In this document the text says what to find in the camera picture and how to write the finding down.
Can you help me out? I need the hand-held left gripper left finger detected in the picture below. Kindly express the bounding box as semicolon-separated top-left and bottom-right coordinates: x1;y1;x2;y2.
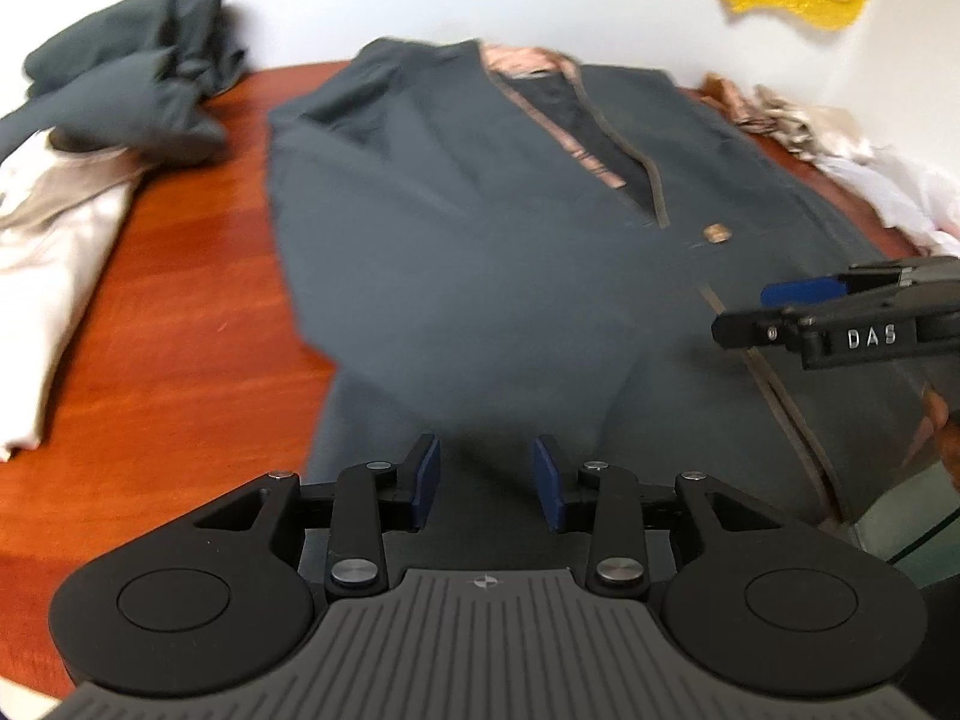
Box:
193;433;442;601

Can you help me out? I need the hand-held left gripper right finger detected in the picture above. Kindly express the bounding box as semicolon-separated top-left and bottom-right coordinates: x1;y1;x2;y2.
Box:
530;434;766;597

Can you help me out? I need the brown patterned scarf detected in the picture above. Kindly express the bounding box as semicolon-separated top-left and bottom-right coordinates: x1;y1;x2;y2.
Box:
701;73;773;136

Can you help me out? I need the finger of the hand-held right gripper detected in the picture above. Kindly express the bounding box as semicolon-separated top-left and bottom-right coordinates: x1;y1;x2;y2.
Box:
711;304;807;352
761;262;901;310

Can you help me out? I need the dark green crumpled garment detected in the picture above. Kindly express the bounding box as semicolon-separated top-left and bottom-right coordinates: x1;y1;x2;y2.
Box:
0;0;248;166

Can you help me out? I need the beige satin cloth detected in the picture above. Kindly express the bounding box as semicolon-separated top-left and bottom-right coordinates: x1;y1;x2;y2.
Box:
754;86;863;162
0;131;147;464

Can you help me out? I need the dark green jacket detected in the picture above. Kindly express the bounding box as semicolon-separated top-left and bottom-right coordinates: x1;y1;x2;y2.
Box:
266;37;935;541

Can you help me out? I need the pile of light fabrics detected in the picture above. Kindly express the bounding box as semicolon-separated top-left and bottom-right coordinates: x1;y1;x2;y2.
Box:
814;135;960;256

